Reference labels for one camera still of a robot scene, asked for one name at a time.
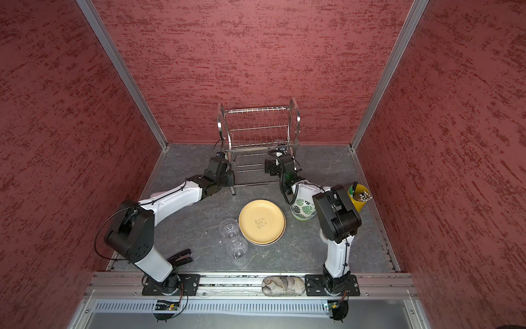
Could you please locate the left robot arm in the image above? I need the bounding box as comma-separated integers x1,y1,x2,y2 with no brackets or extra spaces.
104,152,235,295

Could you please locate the grey marbled stone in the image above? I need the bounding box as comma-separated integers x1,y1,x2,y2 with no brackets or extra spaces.
262,276,306,297

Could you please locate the chrome two-tier dish rack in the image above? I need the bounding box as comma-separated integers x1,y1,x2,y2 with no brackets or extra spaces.
217,98,301,195

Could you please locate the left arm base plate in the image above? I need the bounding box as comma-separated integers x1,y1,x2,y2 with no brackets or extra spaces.
141,274,201,297

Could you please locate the black clip tool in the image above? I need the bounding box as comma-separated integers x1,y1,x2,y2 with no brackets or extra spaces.
167,249,193,269

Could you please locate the yellow bear plate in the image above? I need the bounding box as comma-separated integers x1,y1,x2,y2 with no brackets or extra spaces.
238,200,286,245

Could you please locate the yellow pencil cup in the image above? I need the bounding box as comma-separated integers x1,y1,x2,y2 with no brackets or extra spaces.
347,182,372,212

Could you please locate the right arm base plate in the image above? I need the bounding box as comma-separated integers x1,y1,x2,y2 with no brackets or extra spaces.
305,273,361,297

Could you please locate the aluminium front rail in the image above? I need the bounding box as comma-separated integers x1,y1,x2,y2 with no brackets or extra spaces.
82,271,420,300

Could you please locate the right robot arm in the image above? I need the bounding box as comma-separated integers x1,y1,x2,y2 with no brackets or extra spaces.
264,150,362,289

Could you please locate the green leaf pattern bowl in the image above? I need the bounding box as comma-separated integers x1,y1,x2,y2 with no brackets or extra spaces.
290,199,316,218

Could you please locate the lime green bowl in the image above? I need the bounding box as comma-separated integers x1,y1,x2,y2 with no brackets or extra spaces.
294,217,313,222

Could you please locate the clear drinking glass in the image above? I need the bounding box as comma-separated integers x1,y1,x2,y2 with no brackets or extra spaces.
227,237,248,259
219,219,240,239

